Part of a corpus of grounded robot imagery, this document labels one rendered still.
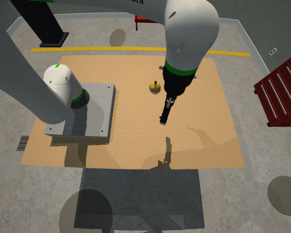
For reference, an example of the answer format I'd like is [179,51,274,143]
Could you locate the gold dome bell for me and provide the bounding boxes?
[149,81,161,92]

